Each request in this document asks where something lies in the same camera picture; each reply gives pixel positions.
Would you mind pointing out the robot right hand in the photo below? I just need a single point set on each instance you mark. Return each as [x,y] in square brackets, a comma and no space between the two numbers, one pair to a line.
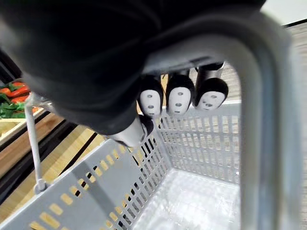
[79,60]

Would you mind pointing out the grey plastic shopping basket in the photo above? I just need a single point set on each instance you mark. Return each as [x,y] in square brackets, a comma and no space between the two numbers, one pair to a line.
[192,203]

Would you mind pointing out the orange carrot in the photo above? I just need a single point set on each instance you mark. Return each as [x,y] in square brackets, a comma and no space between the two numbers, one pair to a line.
[21,99]
[18,84]
[18,92]

